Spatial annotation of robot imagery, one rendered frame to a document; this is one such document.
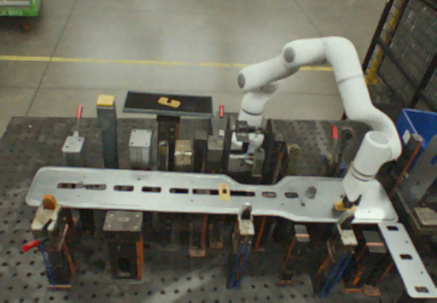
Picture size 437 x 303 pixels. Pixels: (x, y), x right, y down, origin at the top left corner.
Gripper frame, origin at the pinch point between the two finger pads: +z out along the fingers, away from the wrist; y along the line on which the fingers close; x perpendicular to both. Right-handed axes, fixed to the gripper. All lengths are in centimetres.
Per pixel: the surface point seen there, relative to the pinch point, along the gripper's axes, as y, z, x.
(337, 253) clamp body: 19.4, 5.2, -8.2
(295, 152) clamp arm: -19.8, -6.1, -17.9
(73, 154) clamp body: -17, -1, -105
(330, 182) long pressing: -12.9, 3.1, -2.3
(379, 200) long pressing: -4.1, 3.2, 15.4
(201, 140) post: -24, -6, -56
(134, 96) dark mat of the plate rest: -42, -13, -84
